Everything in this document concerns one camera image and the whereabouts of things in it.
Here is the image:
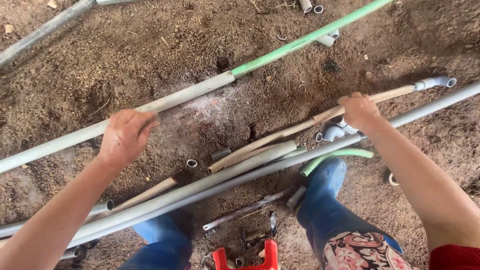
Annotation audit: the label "person's left hand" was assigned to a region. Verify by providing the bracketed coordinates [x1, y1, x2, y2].
[97, 109, 160, 170]

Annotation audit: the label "person's right hand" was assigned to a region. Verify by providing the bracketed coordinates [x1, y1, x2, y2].
[337, 92, 383, 133]

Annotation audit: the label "long tan pipe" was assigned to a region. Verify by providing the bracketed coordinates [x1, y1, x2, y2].
[207, 85, 416, 175]

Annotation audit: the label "long pale grey pipe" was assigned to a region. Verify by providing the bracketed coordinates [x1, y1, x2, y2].
[0, 70, 236, 175]

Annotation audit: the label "black debris lump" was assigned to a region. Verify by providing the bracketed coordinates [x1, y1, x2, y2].
[322, 60, 342, 73]

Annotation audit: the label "grey tee fitting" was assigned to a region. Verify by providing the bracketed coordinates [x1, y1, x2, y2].
[314, 29, 340, 48]

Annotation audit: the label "short tan pipe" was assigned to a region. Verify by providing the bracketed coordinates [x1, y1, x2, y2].
[84, 176, 179, 226]

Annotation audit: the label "pale green pipe piece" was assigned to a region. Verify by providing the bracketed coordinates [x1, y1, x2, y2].
[275, 148, 309, 162]

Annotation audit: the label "long green pipe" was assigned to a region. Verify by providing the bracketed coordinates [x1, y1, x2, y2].
[230, 0, 394, 78]

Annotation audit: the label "long thin grey pipe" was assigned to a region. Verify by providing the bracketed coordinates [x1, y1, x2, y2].
[67, 82, 480, 249]

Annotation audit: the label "short dark pipe piece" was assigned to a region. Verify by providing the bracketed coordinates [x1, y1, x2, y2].
[211, 146, 232, 163]

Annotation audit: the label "thick dirty grey pipe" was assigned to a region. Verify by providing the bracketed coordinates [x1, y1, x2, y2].
[71, 140, 301, 242]

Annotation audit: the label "grey pipe with open end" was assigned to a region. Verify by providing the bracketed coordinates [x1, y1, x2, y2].
[0, 199, 115, 239]

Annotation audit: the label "person's blue right boot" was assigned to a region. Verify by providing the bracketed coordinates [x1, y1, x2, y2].
[295, 155, 404, 265]

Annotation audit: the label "person's blue boot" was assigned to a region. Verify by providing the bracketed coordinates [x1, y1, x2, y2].
[295, 155, 404, 265]
[118, 211, 194, 270]

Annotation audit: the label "short grey pipe offcut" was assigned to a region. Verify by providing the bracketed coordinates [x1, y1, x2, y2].
[286, 185, 308, 210]

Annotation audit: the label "person's blue left boot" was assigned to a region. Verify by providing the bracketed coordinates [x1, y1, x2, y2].
[118, 211, 194, 270]

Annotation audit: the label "light grey pipe piece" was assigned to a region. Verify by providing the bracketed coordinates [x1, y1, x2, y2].
[95, 0, 140, 6]

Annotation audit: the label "long metal strip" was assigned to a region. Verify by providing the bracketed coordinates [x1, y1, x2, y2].
[202, 187, 297, 232]

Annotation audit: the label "dark grey pipe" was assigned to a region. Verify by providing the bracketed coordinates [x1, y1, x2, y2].
[0, 0, 96, 69]

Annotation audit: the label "floral patterned trousers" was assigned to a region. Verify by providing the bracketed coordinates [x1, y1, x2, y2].
[322, 231, 421, 270]

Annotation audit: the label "grey pipe end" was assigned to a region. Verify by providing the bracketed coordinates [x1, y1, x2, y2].
[58, 245, 82, 262]

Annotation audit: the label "red plastic stool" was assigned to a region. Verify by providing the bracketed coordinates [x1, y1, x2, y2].
[212, 239, 280, 270]

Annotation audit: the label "red sleeve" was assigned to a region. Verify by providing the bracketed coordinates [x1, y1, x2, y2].
[428, 244, 480, 270]

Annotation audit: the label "curved green hose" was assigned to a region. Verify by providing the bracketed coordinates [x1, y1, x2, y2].
[300, 148, 374, 178]

